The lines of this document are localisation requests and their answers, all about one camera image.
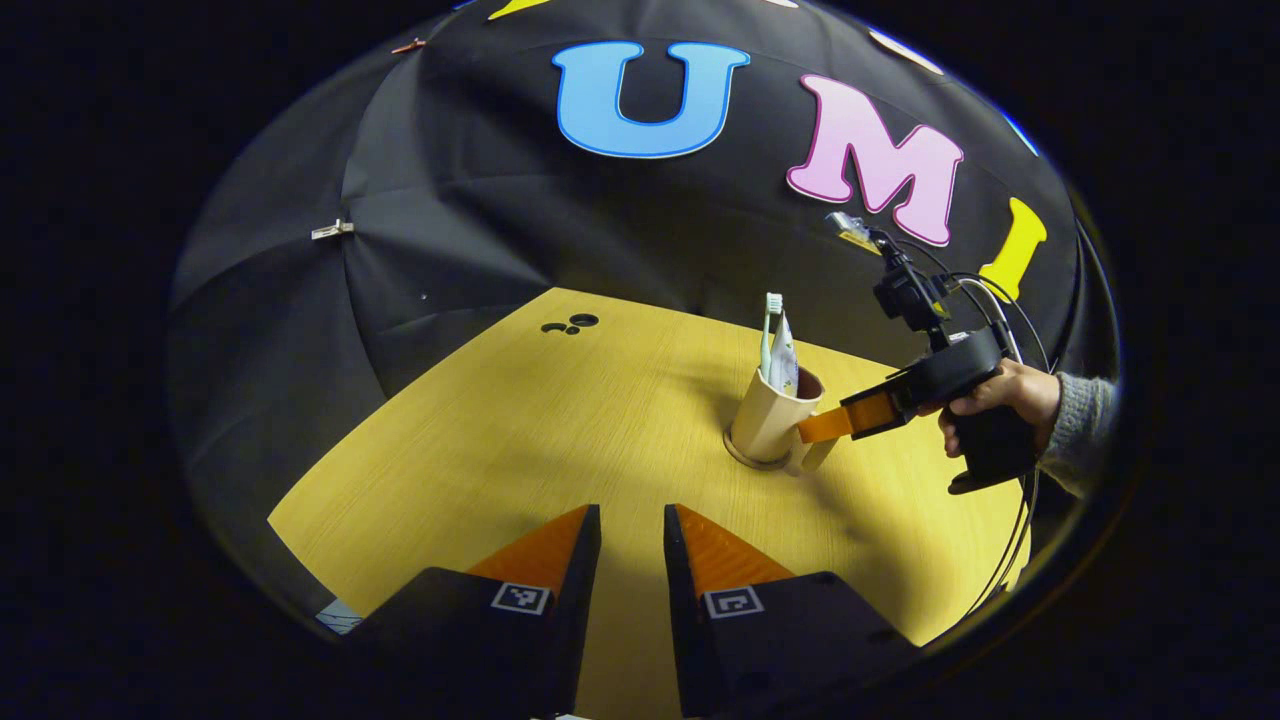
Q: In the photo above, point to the white printed sheet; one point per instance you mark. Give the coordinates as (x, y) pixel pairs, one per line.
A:
(340, 617)

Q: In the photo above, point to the silver clip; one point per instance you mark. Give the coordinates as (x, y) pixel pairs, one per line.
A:
(332, 230)

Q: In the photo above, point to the pale green toothbrush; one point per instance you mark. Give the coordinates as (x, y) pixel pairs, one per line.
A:
(768, 335)

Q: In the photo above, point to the white toothpaste tube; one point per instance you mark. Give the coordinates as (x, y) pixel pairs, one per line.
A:
(785, 360)

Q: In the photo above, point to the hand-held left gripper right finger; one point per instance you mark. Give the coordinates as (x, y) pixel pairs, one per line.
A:
(678, 620)

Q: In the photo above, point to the black backdrop cloth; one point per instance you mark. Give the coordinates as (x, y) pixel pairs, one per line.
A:
(500, 230)

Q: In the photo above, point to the round cork coaster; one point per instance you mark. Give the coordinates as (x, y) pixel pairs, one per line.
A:
(745, 458)

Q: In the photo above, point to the wooden desktop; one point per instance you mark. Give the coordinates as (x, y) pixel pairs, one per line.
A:
(550, 420)

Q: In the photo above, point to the beige cup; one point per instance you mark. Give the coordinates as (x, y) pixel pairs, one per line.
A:
(765, 420)

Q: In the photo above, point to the copper clip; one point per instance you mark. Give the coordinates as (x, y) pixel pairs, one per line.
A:
(408, 45)

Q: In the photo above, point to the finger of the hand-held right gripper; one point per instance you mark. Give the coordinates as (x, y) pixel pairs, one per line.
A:
(850, 420)

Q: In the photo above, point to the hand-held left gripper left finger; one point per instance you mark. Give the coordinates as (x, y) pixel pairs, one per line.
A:
(578, 600)

